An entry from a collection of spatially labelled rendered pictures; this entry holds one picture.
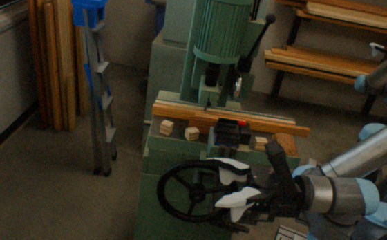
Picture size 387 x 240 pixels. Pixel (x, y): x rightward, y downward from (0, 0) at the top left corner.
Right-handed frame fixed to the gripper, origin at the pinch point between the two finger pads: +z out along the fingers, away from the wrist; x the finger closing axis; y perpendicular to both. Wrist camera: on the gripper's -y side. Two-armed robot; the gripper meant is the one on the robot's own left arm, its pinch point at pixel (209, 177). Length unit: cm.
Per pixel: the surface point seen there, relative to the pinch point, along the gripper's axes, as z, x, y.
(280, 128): -44, 74, 21
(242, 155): -23, 51, 23
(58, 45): 76, 191, 28
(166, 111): 4, 79, 21
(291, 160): -45, 59, 27
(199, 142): -9, 63, 25
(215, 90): -13, 72, 7
